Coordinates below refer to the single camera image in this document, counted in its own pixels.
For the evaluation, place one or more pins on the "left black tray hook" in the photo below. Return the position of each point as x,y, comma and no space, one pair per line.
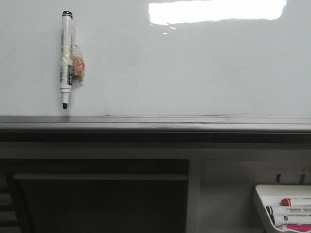
278,178

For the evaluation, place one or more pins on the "right black tray hook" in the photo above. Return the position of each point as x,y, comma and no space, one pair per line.
302,179

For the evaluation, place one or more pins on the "black tray hook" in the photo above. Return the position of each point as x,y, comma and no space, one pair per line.
278,178
302,179

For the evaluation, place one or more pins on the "pink marker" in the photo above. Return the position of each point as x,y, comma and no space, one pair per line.
299,228

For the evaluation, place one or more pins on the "red capped marker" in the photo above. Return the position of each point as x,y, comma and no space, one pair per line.
296,202

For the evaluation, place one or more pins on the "grey whiteboard ledge rail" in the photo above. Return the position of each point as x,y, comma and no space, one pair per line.
207,129

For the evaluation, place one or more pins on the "white marker tray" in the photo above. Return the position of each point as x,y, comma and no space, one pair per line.
271,195

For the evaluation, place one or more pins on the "lower black capped marker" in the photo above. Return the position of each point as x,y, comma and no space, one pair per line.
279,220

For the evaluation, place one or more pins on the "white black whiteboard marker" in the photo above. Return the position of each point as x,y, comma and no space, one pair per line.
72,63

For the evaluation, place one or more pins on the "upper black capped marker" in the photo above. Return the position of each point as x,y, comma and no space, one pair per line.
287,210

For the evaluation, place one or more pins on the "black capped marker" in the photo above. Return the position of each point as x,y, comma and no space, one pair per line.
287,210
279,220

